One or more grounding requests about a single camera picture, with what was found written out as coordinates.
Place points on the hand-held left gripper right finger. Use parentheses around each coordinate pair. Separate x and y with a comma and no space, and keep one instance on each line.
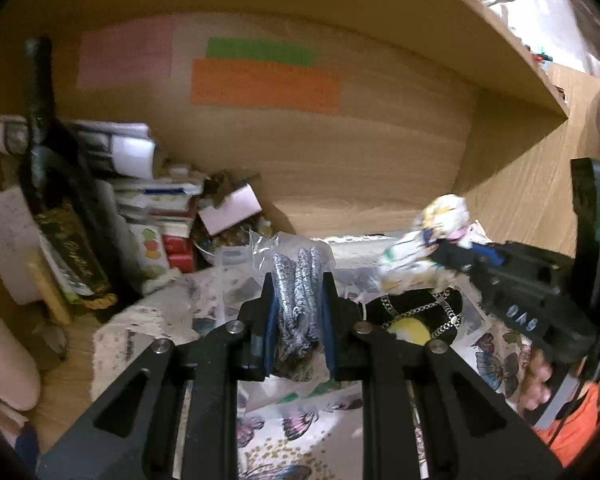
(330,332)

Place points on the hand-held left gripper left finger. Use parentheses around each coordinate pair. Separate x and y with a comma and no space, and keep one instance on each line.
(270,327)

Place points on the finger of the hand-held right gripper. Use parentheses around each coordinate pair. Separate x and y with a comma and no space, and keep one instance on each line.
(460,259)

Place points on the floral printed cloth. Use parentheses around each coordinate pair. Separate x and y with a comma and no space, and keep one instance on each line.
(430,235)

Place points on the grey knit socks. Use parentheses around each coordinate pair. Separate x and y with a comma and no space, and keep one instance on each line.
(297,295)

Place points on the wooden shelf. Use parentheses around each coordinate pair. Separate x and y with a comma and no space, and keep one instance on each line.
(355,160)

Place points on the person's right forearm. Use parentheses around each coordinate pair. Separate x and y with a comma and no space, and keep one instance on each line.
(575,425)

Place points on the person's right hand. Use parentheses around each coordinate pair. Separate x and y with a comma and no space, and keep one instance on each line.
(537,375)

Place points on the yellow ball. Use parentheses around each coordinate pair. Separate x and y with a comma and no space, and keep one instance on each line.
(409,331)

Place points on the butterfly printed cloth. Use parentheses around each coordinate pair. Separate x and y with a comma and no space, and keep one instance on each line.
(170,310)

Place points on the red box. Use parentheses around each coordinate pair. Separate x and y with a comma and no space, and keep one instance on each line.
(177,252)

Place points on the pink cardboard box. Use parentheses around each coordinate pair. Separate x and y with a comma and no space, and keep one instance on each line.
(230,207)

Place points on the fruit printed packet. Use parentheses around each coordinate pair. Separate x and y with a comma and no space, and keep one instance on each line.
(150,250)

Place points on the white striped box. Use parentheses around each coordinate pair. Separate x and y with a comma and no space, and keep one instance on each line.
(120,147)

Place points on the orange paper note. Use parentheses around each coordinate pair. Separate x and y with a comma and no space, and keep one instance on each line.
(265,85)

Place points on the dark glass bottle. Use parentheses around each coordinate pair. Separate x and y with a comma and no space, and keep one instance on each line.
(55,170)

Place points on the pale pink rounded object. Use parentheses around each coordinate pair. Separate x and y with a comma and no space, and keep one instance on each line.
(5,360)

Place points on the green paper note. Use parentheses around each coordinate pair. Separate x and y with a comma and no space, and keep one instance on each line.
(257,51)

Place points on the white foam block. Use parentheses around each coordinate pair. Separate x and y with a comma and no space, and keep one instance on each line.
(5,240)

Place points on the pink paper note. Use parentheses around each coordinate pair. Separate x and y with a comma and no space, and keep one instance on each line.
(125,52)

